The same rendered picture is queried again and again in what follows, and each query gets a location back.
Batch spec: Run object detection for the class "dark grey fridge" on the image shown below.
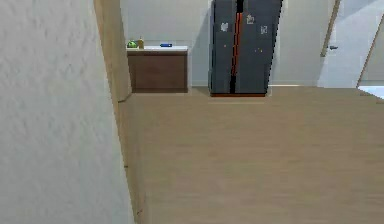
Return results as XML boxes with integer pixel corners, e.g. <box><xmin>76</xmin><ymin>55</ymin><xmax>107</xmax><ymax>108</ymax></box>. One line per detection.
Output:
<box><xmin>208</xmin><ymin>0</ymin><xmax>284</xmax><ymax>98</ymax></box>

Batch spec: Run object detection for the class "white room door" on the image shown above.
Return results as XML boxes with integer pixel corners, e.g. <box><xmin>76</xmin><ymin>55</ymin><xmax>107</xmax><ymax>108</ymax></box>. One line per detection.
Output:
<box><xmin>316</xmin><ymin>0</ymin><xmax>384</xmax><ymax>89</ymax></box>

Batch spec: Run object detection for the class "brown cupboard with white top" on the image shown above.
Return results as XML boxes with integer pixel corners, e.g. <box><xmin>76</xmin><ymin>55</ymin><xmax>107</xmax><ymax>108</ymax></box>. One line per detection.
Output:
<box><xmin>126</xmin><ymin>45</ymin><xmax>190</xmax><ymax>94</ymax></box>

